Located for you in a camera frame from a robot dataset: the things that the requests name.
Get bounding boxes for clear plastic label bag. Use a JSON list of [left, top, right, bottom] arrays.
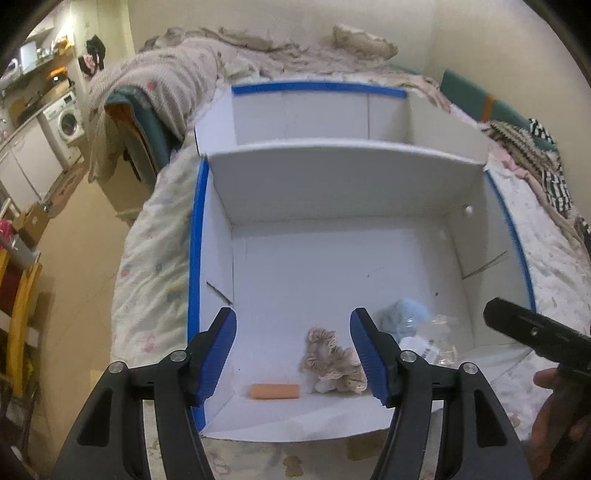
[[399, 315, 459, 368]]

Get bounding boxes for light blue fluffy sock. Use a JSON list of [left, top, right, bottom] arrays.
[[379, 298, 432, 341]]

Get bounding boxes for orange foam roller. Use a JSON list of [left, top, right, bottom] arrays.
[[249, 384, 301, 400]]

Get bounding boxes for beige lace scrunchies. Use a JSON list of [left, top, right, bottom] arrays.
[[301, 327, 368, 395]]

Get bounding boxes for person right hand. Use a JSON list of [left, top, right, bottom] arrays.
[[526, 368, 590, 479]]

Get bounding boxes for yellow wooden chair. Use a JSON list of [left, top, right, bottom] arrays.
[[1, 249, 42, 399]]

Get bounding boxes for black white striped cloth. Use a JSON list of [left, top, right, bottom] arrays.
[[483, 120, 590, 248]]

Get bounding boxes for small cardboard box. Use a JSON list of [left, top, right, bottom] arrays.
[[13, 203, 49, 249]]

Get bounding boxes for beige bedside cabinet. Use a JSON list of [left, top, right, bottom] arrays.
[[98, 158, 152, 227]]

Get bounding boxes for brown door mat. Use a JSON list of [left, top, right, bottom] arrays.
[[43, 159, 88, 219]]

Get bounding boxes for teal headboard cushion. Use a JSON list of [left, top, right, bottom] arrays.
[[440, 69, 558, 152]]

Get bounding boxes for white kitchen cabinet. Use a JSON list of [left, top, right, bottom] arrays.
[[1, 118, 63, 211]]

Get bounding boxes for blue white cardboard box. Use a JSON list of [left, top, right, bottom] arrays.
[[187, 82, 536, 442]]

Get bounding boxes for white washing machine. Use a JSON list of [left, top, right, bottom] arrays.
[[40, 90, 85, 147]]

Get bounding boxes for beige floral blanket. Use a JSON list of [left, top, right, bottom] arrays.
[[83, 27, 451, 181]]

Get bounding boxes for beige ruffled pillow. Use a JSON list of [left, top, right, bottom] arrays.
[[332, 24, 399, 60]]

